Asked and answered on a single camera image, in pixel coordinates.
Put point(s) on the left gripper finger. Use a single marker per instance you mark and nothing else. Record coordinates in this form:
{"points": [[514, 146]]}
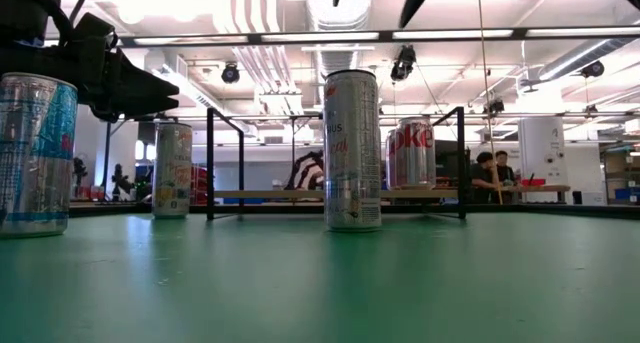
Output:
{"points": [[150, 105], [140, 85]]}

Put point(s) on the white Celsius can black lid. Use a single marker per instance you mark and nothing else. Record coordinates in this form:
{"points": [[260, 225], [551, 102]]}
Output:
{"points": [[352, 153], [172, 173]]}

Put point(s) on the blue silver Red Bull can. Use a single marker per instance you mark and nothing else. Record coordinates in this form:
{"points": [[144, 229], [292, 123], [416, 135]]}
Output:
{"points": [[35, 153]]}

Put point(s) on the silver Diet Coke can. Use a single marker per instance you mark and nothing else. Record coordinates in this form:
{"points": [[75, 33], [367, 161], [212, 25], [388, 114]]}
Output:
{"points": [[417, 153], [390, 158]]}

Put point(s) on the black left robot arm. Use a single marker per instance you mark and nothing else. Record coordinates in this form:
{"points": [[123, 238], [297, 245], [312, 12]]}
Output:
{"points": [[25, 60]]}

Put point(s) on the black background robot arm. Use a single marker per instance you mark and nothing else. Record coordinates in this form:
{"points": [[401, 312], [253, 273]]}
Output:
{"points": [[122, 180], [79, 173]]}

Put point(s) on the storage shelf with boxes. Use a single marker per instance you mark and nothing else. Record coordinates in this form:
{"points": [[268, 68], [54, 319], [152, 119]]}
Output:
{"points": [[620, 173]]}

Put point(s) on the red bin rack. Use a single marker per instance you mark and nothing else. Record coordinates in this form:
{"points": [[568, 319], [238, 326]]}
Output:
{"points": [[199, 185]]}

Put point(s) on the person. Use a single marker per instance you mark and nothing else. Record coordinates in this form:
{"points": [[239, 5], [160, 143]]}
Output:
{"points": [[305, 173], [482, 175], [505, 170]]}

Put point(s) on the white building column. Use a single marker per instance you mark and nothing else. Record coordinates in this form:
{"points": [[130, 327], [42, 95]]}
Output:
{"points": [[542, 148]]}

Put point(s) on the small red box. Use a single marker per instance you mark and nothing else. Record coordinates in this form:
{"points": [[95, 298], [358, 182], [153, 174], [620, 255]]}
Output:
{"points": [[533, 182]]}

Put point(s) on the wooden workbench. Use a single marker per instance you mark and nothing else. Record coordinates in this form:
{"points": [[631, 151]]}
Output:
{"points": [[545, 188]]}

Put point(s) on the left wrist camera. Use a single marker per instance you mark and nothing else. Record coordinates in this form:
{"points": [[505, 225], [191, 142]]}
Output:
{"points": [[92, 25]]}

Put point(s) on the black overhead rig camera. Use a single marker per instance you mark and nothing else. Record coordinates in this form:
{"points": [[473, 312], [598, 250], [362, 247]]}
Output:
{"points": [[403, 63]]}

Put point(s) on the black ceiling camera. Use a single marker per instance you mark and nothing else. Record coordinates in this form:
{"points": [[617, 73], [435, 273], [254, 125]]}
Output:
{"points": [[230, 73], [494, 105], [593, 69]]}

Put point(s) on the black table frame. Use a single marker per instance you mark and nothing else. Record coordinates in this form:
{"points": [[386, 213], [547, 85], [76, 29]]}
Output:
{"points": [[125, 209]]}

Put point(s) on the black overhead frame bar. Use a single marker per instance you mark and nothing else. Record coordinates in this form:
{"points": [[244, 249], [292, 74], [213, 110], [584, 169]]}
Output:
{"points": [[520, 33]]}

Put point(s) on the wooden shelf black metal frame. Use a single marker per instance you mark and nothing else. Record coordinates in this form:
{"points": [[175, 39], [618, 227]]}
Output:
{"points": [[300, 194]]}

